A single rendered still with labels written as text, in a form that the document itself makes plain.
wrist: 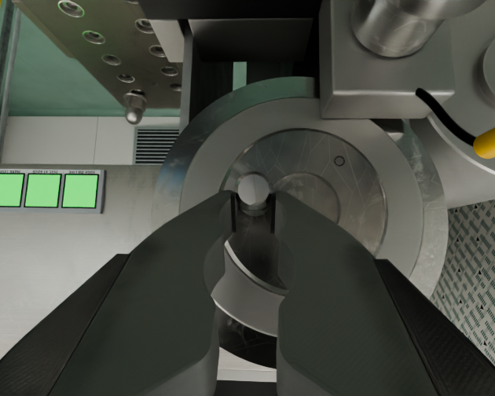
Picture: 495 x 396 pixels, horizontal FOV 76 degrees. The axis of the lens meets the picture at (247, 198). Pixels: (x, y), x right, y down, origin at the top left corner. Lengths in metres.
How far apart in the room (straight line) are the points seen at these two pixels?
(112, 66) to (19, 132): 3.32
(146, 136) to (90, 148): 0.54
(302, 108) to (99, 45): 0.34
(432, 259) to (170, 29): 0.18
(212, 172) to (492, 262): 0.26
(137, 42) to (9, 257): 0.38
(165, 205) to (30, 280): 0.45
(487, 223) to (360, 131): 0.20
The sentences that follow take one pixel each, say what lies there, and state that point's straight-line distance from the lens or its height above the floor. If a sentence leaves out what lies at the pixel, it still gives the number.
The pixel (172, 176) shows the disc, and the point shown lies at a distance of 0.17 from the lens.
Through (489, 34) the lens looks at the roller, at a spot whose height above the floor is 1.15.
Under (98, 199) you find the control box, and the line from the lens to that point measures 0.54.
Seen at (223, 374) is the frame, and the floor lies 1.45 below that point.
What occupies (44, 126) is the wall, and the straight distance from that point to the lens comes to 3.67.
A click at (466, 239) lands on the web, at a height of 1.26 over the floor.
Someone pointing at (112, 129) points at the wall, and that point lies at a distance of 3.33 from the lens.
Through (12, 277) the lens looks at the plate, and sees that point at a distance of 0.62.
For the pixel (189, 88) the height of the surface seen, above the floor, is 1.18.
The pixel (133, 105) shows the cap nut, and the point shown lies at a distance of 0.55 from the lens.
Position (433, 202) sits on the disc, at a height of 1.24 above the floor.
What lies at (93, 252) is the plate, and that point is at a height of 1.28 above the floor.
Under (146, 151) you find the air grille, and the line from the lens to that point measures 3.12.
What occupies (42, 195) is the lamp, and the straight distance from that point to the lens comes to 0.59.
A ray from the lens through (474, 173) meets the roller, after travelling 0.20.
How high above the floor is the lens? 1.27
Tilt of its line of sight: 9 degrees down
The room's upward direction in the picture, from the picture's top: 179 degrees counter-clockwise
